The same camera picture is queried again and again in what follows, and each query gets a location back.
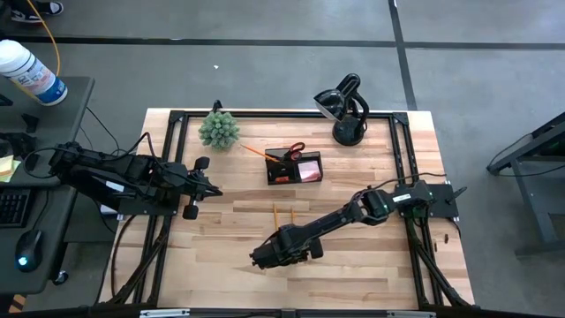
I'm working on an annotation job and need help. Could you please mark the black mesh desk organizer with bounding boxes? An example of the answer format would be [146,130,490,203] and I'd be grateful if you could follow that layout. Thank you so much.
[264,148,324,186]

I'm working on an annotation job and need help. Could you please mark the black desk lamp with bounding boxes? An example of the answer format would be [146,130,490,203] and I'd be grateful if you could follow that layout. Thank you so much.
[313,72,371,148]

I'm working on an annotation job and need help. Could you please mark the black side desk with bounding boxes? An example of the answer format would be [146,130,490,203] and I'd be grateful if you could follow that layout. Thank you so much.
[0,75,96,296]

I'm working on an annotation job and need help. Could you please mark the black computer mouse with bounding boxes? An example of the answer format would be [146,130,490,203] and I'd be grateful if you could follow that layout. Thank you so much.
[14,228,45,274]

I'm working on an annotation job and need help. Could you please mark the person's shoe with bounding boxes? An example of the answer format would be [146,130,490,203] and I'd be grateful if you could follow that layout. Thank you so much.
[9,0,65,25]

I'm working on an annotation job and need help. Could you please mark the black aluminium table frame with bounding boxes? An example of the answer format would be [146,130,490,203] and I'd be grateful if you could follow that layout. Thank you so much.
[105,109,477,310]

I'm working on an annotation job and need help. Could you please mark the black lever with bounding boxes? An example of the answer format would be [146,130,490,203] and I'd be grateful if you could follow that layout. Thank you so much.
[444,185,469,206]

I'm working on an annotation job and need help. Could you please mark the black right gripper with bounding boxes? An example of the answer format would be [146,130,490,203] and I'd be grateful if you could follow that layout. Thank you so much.
[249,223,326,270]

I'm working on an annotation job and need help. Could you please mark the red and black scissors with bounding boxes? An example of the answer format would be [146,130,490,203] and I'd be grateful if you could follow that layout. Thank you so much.
[282,140,307,163]

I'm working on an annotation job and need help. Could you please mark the black keyboard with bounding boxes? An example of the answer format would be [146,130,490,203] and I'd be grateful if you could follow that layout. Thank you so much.
[0,188,33,229]

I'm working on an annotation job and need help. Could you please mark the silver bracket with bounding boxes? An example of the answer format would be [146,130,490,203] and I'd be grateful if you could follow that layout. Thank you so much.
[139,308,192,318]
[386,310,437,318]

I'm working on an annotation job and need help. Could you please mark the yellow sticky notes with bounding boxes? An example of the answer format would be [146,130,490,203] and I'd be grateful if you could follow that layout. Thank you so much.
[0,154,23,184]

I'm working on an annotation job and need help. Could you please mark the black floor cable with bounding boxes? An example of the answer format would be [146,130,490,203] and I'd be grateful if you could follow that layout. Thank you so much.
[83,105,123,155]

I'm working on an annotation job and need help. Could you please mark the white wipes canister blue label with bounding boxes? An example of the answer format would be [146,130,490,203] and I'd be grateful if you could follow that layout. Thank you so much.
[0,39,69,107]

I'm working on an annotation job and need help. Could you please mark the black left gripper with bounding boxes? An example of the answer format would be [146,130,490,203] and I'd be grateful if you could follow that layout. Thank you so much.
[165,155,224,221]

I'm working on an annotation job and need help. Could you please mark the green succulent in pot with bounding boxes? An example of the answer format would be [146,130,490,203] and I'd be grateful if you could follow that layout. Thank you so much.
[198,110,241,151]

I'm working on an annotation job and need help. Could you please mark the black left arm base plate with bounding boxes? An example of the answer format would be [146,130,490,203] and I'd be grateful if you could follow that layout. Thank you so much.
[117,193,183,216]

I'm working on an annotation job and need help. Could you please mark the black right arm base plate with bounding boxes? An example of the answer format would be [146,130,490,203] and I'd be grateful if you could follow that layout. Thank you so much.
[395,183,460,219]

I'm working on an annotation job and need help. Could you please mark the grey metal table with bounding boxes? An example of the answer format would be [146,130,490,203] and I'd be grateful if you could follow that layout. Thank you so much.
[486,110,565,258]

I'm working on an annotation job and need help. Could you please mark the yellow cable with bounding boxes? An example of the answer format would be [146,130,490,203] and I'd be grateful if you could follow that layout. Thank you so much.
[25,0,62,79]

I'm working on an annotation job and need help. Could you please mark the pink sticky note pad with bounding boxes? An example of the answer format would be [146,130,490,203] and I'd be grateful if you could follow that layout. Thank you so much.
[298,160,321,182]

